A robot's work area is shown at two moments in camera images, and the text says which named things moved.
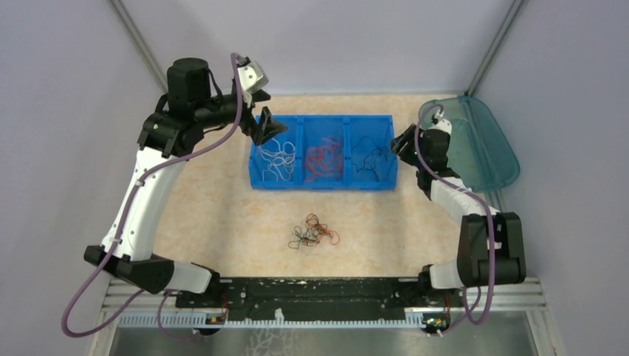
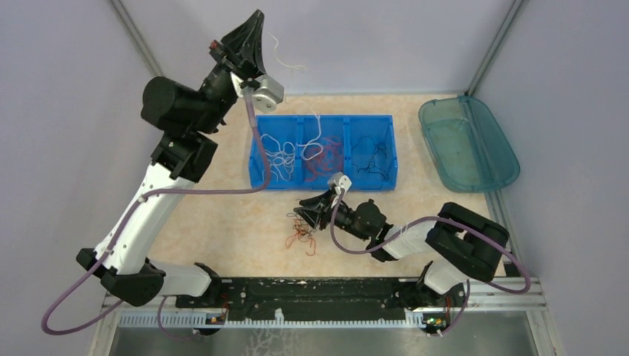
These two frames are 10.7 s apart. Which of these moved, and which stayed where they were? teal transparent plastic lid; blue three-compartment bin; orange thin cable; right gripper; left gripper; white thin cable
Moved: right gripper; left gripper
Stayed: teal transparent plastic lid; orange thin cable; white thin cable; blue three-compartment bin
